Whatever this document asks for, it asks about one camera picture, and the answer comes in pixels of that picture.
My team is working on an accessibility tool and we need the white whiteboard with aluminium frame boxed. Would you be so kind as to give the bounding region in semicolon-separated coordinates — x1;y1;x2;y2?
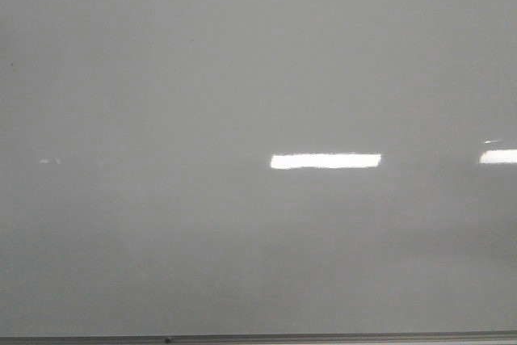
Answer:
1;0;516;336

